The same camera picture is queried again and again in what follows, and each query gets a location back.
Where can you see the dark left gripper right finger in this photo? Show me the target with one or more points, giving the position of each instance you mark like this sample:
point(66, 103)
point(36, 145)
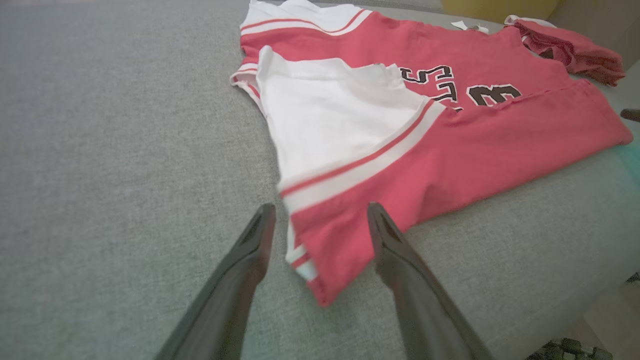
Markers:
point(425, 310)

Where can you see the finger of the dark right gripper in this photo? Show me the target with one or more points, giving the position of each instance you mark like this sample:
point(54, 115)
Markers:
point(632, 115)

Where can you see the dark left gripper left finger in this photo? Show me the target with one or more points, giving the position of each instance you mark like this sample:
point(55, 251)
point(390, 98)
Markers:
point(225, 300)

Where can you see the red shorts white waistband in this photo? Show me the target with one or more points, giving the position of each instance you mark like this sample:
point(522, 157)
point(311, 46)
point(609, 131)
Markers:
point(575, 50)

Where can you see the red white basketball jersey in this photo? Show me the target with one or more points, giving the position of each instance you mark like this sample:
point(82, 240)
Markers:
point(475, 165)

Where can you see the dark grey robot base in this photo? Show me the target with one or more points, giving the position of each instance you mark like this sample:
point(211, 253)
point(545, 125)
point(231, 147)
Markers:
point(570, 350)

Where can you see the yellow cushion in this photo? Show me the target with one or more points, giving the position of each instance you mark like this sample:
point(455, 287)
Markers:
point(500, 7)

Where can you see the large grey sofa seat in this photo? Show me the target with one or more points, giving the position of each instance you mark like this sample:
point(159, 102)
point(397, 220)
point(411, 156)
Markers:
point(100, 150)

